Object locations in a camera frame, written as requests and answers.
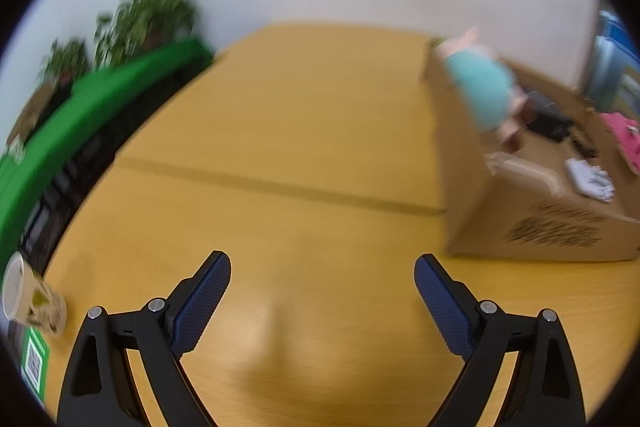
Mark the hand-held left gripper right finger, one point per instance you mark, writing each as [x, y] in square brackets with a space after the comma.
[445, 307]

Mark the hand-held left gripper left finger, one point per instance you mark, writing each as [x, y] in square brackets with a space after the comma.
[200, 307]

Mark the brown cardboard box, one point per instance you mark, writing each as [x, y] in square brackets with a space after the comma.
[465, 157]

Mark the wooden desktop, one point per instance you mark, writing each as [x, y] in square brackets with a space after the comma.
[300, 132]

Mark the printed paper cup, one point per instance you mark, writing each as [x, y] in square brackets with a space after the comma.
[35, 302]

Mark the green card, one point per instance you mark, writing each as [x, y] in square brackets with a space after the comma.
[36, 359]

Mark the white crumpled cloth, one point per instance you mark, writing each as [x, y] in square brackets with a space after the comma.
[590, 179]

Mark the black device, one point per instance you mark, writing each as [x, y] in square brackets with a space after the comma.
[547, 117]

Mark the teal and pink plush toy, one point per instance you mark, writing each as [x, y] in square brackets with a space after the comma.
[480, 87]

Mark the green partition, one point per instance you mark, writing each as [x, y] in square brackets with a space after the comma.
[100, 92]

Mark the pink pouch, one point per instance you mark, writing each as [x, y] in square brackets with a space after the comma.
[622, 137]

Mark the small green potted plant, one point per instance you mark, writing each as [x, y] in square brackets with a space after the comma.
[65, 59]

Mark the large green potted plant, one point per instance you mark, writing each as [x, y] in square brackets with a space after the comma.
[145, 17]

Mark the blue panel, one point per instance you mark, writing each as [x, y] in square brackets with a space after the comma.
[610, 57]

